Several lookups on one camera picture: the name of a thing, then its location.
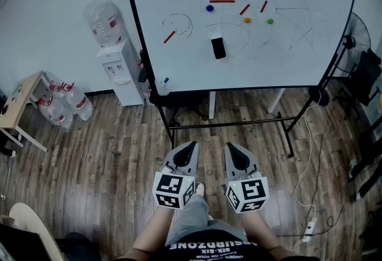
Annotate pack of plastic water bottles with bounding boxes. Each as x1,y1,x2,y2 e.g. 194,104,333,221
37,73,94,129

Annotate black floor fan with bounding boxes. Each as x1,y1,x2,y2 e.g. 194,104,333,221
309,11,372,107

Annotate white cable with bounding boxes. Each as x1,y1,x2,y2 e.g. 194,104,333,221
291,89,323,251

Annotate black and white whiteboard eraser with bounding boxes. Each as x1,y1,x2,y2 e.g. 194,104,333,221
210,33,227,60

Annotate person's grey trousers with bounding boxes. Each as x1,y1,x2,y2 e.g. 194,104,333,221
165,194,248,247

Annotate person's black printed shirt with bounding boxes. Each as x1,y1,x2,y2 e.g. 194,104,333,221
115,228,320,261

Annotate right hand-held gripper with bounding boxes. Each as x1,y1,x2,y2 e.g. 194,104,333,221
222,142,270,214

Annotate white water dispenser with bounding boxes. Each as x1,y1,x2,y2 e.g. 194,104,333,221
95,37,146,108

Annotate beige wooden chair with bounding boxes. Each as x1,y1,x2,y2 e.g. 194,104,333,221
8,202,65,261

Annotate person's left forearm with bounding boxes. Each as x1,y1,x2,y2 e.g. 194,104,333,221
131,205,174,254

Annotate large clear water jug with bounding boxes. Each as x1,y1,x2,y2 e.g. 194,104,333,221
83,0,129,48

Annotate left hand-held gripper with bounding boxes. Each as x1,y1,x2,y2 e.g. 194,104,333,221
152,140,200,210

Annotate spray bottle on tray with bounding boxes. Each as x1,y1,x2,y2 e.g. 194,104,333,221
155,76,171,96

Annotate person's right forearm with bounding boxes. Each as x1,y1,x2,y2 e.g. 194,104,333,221
240,208,299,260

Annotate small light wooden table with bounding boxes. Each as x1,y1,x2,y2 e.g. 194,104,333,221
0,70,51,153

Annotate white power strip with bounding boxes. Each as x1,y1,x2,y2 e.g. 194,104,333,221
303,217,317,243

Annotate white table leg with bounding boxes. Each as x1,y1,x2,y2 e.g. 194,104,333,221
208,91,216,120
267,88,286,114

